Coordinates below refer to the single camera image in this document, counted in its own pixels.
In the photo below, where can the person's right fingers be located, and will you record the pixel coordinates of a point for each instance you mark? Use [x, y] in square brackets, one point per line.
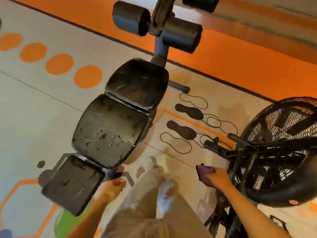
[212, 173]

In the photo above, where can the person's left forearm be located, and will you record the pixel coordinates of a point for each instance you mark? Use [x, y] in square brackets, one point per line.
[88, 218]

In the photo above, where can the purple cleaning cloth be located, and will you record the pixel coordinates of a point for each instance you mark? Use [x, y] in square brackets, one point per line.
[203, 173]

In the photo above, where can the person's right hand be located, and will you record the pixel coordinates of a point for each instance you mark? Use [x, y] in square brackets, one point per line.
[220, 179]

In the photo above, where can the black foam roller pad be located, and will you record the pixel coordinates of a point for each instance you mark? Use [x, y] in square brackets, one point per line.
[183, 34]
[131, 17]
[200, 3]

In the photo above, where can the black adjustable workout bench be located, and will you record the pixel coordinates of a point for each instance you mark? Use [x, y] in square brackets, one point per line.
[111, 128]

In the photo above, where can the white shoe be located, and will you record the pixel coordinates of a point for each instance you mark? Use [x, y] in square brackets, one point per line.
[168, 194]
[151, 163]

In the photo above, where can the beige trousers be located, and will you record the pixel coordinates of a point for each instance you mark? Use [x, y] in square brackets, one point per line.
[148, 210]

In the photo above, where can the person's left fingers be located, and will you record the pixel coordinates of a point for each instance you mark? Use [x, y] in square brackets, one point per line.
[120, 182]

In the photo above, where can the person's right forearm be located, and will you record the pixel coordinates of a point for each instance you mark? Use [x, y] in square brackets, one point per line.
[250, 215]

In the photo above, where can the black air fan bike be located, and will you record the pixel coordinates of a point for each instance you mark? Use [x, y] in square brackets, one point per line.
[277, 136]

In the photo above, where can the person's left hand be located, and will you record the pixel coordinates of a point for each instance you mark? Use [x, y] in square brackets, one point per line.
[112, 190]

